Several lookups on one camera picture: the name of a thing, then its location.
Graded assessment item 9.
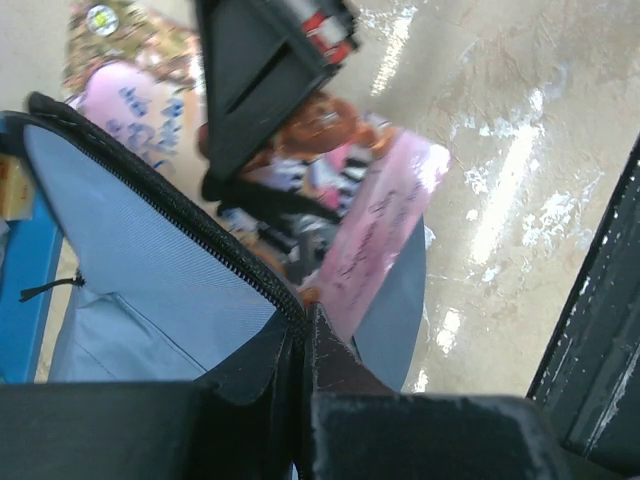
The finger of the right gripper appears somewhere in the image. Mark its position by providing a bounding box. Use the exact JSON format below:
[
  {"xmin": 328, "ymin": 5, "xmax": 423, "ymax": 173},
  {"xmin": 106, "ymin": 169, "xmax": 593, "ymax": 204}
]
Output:
[{"xmin": 195, "ymin": 0, "xmax": 359, "ymax": 200}]

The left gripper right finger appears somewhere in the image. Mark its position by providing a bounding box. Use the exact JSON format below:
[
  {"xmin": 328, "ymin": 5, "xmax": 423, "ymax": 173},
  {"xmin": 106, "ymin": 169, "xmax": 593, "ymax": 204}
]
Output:
[{"xmin": 302, "ymin": 305, "xmax": 570, "ymax": 479}]

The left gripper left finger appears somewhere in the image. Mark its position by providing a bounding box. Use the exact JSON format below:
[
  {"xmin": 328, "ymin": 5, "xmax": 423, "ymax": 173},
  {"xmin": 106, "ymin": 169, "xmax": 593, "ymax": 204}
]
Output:
[{"xmin": 1, "ymin": 319, "xmax": 292, "ymax": 479}]

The blue grey backpack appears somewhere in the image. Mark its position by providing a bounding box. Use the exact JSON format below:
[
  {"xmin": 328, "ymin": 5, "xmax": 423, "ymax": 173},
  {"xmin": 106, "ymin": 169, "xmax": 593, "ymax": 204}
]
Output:
[{"xmin": 4, "ymin": 93, "xmax": 428, "ymax": 391}]

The pink book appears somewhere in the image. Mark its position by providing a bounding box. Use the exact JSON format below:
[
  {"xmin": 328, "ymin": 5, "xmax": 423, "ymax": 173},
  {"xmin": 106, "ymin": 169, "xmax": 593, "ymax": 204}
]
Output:
[{"xmin": 62, "ymin": 0, "xmax": 451, "ymax": 341}]

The blue wooden shelf unit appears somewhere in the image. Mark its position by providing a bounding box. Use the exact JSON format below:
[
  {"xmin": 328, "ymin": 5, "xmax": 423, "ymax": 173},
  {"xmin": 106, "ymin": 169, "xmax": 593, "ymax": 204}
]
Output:
[{"xmin": 1, "ymin": 111, "xmax": 62, "ymax": 385}]

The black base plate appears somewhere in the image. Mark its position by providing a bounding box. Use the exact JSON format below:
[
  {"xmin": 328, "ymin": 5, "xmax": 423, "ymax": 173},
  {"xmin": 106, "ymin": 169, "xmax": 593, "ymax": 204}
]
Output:
[{"xmin": 527, "ymin": 147, "xmax": 639, "ymax": 477}]

